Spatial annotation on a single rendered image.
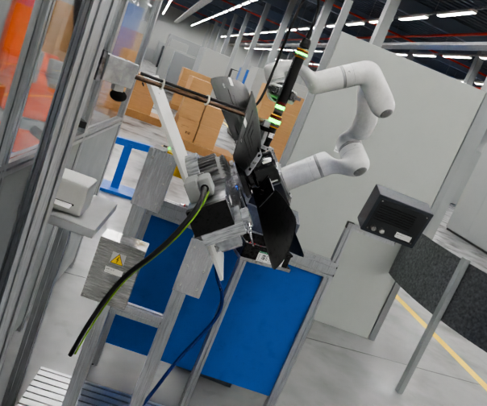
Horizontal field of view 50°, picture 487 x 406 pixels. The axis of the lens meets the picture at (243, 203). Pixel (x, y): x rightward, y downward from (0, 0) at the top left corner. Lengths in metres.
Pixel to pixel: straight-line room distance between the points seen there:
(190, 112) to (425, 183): 6.05
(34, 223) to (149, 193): 0.39
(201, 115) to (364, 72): 7.39
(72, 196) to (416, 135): 2.73
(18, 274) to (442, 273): 2.66
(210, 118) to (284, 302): 7.21
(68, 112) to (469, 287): 2.63
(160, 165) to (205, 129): 7.75
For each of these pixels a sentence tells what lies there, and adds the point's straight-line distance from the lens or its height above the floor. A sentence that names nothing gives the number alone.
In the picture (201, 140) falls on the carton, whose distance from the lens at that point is 9.50.
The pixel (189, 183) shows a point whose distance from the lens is 1.50.
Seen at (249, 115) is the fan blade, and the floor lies 1.37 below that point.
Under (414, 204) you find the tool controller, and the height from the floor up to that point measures 1.24.
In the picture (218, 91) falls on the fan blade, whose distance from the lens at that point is 1.82.
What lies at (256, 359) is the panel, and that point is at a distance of 2.60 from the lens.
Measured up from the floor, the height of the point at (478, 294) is 0.82.
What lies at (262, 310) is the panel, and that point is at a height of 0.52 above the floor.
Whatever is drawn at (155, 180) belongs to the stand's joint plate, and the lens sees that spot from 1.75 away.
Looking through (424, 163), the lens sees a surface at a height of 1.39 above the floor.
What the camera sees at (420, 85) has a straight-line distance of 3.91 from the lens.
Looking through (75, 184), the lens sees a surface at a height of 0.96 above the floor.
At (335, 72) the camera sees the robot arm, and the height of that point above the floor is 1.61.
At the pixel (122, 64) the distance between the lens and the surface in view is 1.53.
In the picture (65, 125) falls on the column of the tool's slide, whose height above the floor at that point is 1.17.
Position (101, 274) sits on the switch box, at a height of 0.72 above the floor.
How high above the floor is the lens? 1.45
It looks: 12 degrees down
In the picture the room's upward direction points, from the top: 22 degrees clockwise
